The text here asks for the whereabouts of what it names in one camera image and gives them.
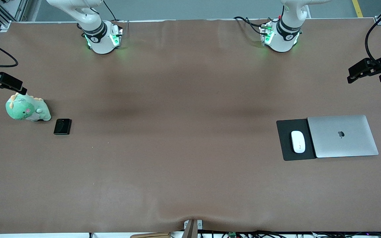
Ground black phone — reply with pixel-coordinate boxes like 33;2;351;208
53;118;72;135

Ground white computer mouse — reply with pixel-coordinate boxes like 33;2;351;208
291;131;306;154

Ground black mouse pad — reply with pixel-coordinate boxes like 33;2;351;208
276;119;317;161

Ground green dinosaur plush toy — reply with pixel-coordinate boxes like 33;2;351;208
5;92;52;122

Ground silver closed laptop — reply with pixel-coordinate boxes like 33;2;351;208
307;114;379;158

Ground brown table cover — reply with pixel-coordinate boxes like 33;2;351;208
0;18;381;234

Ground black left base cables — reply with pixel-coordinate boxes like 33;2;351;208
233;16;272;37

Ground black right base cable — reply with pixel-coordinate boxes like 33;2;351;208
103;0;117;22

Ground metal bracket with brown post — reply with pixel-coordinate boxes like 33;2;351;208
183;219;204;238

